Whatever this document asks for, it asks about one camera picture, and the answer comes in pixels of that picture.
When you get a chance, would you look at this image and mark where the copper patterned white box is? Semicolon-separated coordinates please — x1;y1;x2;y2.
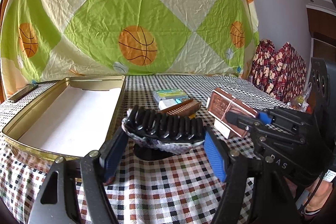
207;88;258;139

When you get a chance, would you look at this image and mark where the brown plastic comb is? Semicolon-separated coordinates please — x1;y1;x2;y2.
159;98;202;117

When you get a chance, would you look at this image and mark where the black hair claw clip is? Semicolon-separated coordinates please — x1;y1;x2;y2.
121;105;205;155

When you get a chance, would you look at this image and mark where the green label clear plastic case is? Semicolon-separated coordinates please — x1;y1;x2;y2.
153;89;189;110

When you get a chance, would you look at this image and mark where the operator right hand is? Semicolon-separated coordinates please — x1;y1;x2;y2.
297;178;334;219

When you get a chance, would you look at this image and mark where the yellow toy in bag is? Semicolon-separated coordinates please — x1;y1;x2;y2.
287;82;312;113

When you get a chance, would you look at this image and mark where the red bear print cloth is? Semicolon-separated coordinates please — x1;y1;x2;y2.
249;39;307;103

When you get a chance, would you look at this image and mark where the white paper tin liner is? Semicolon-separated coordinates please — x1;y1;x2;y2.
19;86;121;157

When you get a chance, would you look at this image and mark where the gold metal tin box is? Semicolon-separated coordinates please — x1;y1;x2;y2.
2;76;125;161

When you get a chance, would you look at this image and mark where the checkered tablecloth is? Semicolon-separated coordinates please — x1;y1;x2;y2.
1;75;281;223

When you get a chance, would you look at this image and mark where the dark phone on table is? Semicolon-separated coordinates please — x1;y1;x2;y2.
9;84;38;102

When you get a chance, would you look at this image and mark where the basketball print bed sheet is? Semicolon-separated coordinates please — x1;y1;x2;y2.
1;0;259;97

